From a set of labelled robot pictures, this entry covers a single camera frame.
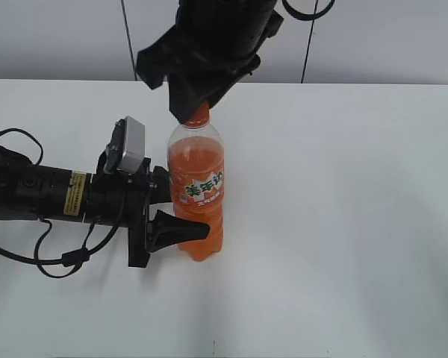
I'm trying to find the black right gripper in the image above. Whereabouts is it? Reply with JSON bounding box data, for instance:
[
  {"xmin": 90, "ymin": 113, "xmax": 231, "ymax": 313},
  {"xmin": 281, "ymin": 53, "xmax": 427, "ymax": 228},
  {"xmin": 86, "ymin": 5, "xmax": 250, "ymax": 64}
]
[{"xmin": 136, "ymin": 0, "xmax": 284, "ymax": 123}]

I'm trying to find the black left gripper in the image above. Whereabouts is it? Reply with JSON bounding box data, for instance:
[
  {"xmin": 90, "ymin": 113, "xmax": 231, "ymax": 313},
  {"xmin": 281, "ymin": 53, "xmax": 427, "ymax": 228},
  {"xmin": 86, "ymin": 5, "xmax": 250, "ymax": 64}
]
[{"xmin": 85, "ymin": 153, "xmax": 211, "ymax": 268}]

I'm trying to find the orange bottle cap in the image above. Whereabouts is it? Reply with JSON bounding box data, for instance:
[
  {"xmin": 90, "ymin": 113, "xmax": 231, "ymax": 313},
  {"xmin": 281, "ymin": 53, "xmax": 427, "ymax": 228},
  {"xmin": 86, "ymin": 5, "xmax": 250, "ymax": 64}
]
[{"xmin": 184, "ymin": 101, "xmax": 210, "ymax": 128}]

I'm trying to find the orange soda bottle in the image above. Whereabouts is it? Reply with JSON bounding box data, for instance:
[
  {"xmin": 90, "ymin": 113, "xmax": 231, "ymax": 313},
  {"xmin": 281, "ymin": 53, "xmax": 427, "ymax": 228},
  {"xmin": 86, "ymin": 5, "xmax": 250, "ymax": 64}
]
[{"xmin": 167, "ymin": 114, "xmax": 225, "ymax": 261}]

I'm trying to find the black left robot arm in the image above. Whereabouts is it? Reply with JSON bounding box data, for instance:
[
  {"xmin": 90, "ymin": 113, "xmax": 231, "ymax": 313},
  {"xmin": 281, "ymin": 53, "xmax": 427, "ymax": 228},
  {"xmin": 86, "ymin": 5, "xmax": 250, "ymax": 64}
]
[{"xmin": 0, "ymin": 146, "xmax": 210, "ymax": 268}]

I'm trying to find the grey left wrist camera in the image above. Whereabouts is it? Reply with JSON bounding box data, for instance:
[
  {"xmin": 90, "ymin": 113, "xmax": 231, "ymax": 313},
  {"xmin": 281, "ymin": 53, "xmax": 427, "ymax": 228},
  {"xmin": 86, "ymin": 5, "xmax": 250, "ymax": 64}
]
[{"xmin": 103, "ymin": 116, "xmax": 146, "ymax": 175}]

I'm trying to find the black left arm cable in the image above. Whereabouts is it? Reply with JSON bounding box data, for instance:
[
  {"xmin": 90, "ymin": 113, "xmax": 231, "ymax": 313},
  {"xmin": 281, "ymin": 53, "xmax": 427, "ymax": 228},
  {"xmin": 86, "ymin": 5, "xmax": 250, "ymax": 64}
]
[{"xmin": 0, "ymin": 128, "xmax": 126, "ymax": 279}]

